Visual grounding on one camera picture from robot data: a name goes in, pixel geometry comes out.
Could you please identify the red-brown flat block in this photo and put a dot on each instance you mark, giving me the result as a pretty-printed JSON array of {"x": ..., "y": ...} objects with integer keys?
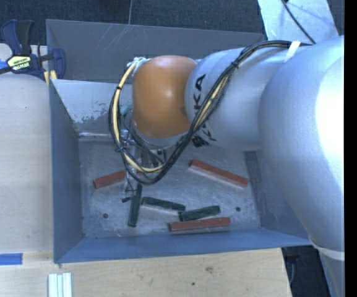
[
  {"x": 200, "y": 224},
  {"x": 220, "y": 172},
  {"x": 108, "y": 179}
]

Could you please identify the dark green flat block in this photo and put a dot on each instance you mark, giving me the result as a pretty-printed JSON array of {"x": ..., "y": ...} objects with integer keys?
[
  {"x": 162, "y": 203},
  {"x": 134, "y": 209},
  {"x": 200, "y": 213}
]

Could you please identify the grey metal bin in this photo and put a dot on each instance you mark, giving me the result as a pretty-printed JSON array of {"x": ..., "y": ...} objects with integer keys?
[{"x": 73, "y": 172}]

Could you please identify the pale wood flat board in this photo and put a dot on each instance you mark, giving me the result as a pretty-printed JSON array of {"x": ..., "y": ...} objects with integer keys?
[{"x": 20, "y": 153}]

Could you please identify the black cylinder on white bracket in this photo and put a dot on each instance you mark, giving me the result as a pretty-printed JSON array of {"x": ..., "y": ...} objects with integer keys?
[{"x": 161, "y": 155}]

